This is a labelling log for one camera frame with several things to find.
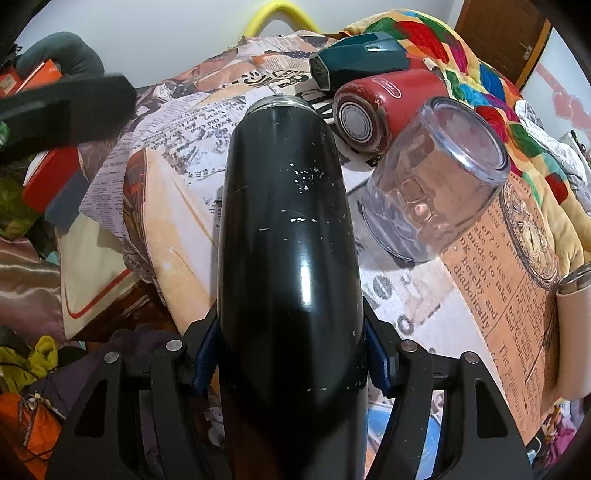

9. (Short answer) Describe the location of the dark green ceramic cup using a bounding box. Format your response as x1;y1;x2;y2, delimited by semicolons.
310;32;410;92

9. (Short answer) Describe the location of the colourful patchwork blanket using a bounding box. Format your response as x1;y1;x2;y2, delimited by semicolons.
341;9;590;275

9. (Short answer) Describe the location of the white sliding wardrobe with hearts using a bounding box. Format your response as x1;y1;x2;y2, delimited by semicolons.
521;28;591;150

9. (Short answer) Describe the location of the black thermos bottle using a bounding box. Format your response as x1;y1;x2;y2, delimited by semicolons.
217;95;367;479

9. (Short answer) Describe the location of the newspaper print cloth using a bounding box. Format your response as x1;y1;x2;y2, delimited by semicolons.
81;31;558;440

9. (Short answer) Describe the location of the glass ashtray dish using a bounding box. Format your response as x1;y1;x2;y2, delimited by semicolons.
499;179;559;290

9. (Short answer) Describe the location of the red insulated cup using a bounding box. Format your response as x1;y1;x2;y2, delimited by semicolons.
332;69;448;155

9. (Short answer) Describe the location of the brown wooden door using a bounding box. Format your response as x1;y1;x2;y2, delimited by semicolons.
455;0;552;89

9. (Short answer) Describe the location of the clear glass cup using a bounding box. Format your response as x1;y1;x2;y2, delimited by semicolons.
361;97;510;263

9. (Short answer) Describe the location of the yellow padded bed rail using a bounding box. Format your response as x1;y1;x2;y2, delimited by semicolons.
242;0;321;37

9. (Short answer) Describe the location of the white grey crumpled cloth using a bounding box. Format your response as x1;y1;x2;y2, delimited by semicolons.
514;99;590;215

